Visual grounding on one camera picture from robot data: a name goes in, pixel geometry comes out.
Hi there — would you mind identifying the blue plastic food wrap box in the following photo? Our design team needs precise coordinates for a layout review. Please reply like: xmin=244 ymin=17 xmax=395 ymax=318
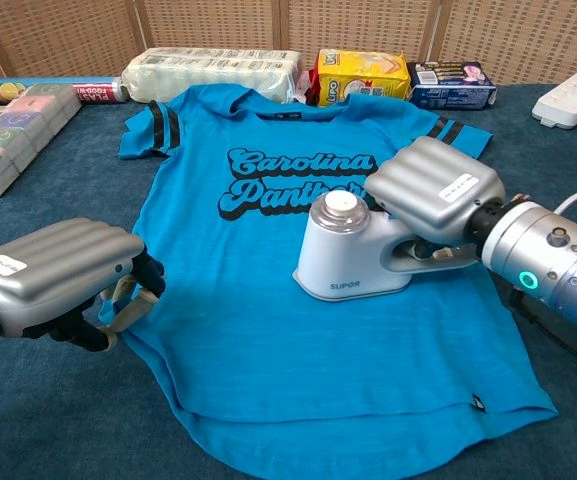
xmin=0 ymin=76 xmax=129 ymax=106

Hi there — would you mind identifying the dark teal table cover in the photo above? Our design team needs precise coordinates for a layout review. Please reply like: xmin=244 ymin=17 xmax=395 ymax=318
xmin=0 ymin=82 xmax=577 ymax=480

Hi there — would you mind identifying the pastel pocket tissue pack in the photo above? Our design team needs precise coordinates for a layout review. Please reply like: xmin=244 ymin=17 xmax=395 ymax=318
xmin=0 ymin=83 xmax=83 ymax=198

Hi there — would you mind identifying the yellow Lipo biscuit pack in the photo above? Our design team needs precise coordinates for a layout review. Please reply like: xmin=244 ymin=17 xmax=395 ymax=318
xmin=316 ymin=48 xmax=413 ymax=108

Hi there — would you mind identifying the blue Carolina Panthers t-shirt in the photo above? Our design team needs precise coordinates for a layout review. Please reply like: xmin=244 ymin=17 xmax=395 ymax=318
xmin=96 ymin=83 xmax=559 ymax=480

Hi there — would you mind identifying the dark blue sanitary pad pack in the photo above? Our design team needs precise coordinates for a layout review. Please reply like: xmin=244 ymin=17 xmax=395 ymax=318
xmin=406 ymin=60 xmax=498 ymax=111

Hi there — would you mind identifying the red snack wrapper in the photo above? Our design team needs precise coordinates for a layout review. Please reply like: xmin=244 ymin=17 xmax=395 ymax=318
xmin=300 ymin=69 xmax=324 ymax=106

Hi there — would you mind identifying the white toilet paper pack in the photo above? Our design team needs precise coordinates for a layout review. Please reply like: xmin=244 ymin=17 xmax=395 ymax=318
xmin=120 ymin=47 xmax=305 ymax=105

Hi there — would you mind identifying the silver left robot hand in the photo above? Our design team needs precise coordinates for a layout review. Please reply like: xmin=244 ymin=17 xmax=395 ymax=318
xmin=0 ymin=217 xmax=167 ymax=354

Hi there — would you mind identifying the wicker folding screen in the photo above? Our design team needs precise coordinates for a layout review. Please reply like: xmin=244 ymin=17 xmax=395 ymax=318
xmin=0 ymin=0 xmax=577 ymax=86

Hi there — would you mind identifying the white power strip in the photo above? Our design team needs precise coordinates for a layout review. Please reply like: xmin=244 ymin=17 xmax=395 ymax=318
xmin=531 ymin=68 xmax=577 ymax=130

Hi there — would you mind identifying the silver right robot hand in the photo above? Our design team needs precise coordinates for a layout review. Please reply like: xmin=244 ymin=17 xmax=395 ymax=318
xmin=363 ymin=135 xmax=507 ymax=264

